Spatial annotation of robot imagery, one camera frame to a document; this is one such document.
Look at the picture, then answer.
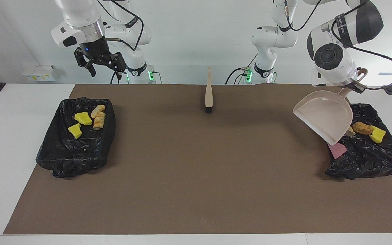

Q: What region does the white wall socket box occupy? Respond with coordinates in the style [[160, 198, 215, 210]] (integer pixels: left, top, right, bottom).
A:
[[22, 65, 56, 82]]

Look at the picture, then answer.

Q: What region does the yellow sponge piece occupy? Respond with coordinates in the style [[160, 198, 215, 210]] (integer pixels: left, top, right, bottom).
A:
[[74, 111, 93, 126], [68, 123, 82, 140]]

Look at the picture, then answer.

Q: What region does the pale bread chunk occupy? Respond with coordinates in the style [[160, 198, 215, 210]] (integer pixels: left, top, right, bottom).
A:
[[91, 104, 106, 118]]

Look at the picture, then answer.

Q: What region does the black base power cable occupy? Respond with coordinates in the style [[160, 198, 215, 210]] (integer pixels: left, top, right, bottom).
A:
[[225, 56, 258, 85], [110, 70, 129, 85]]

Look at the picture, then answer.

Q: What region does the green and yellow sponge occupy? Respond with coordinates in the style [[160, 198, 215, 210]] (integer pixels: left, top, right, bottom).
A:
[[369, 126, 386, 144]]

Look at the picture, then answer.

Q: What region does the beige brush with black bristles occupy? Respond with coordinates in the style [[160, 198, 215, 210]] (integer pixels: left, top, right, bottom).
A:
[[205, 67, 213, 114]]

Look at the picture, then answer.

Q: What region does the black trash bag on pink box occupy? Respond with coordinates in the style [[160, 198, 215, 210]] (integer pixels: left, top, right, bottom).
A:
[[325, 103, 392, 180]]

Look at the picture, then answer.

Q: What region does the brown table mat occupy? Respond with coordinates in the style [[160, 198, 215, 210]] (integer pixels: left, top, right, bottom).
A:
[[3, 84, 392, 235]]

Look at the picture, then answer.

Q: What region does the black trash bag bin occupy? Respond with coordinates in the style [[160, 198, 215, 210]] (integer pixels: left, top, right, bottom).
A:
[[35, 97, 116, 178]]

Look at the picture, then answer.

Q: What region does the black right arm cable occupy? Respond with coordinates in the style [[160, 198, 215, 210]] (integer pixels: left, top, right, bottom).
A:
[[96, 0, 145, 52]]

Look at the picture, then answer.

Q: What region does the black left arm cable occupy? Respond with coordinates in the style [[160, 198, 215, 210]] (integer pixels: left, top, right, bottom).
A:
[[284, 0, 392, 91]]

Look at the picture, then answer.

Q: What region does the pink bin box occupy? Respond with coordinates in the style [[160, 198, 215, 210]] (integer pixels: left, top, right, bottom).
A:
[[327, 143, 347, 159]]

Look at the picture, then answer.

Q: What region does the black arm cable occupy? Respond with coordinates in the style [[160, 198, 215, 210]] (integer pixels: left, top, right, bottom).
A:
[[284, 0, 392, 91], [96, 0, 145, 52]]

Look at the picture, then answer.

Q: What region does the brown bread roll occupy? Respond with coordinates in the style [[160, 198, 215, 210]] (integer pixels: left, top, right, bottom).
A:
[[352, 122, 374, 135]]

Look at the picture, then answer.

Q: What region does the beige plastic dustpan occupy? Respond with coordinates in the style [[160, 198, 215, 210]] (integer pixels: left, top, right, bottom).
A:
[[292, 68, 368, 146]]

